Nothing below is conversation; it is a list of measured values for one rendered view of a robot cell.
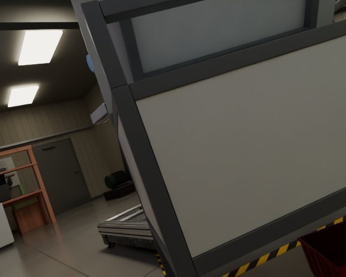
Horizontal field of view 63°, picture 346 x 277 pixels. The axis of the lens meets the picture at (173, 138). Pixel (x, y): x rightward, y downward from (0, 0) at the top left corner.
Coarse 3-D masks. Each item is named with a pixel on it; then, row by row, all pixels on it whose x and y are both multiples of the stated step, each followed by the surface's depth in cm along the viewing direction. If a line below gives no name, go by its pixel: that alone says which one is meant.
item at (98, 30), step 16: (96, 0) 62; (112, 0) 62; (128, 0) 63; (144, 0) 64; (160, 0) 65; (176, 0) 66; (192, 0) 68; (96, 16) 61; (112, 16) 63; (128, 16) 65; (96, 32) 61; (96, 48) 61; (112, 48) 61; (112, 64) 61; (112, 80) 60
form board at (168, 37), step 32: (224, 0) 115; (256, 0) 120; (288, 0) 125; (320, 0) 131; (160, 32) 111; (192, 32) 116; (224, 32) 121; (256, 32) 127; (96, 64) 108; (128, 64) 113; (160, 64) 118
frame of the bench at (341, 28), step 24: (336, 24) 73; (264, 48) 68; (288, 48) 70; (168, 72) 63; (192, 72) 64; (216, 72) 65; (120, 96) 60; (144, 96) 61; (120, 120) 63; (120, 144) 114; (144, 144) 60; (144, 168) 60; (336, 192) 68; (168, 216) 59; (288, 216) 65; (312, 216) 66; (168, 240) 59; (240, 240) 62; (264, 240) 63; (168, 264) 113; (192, 264) 59; (216, 264) 60
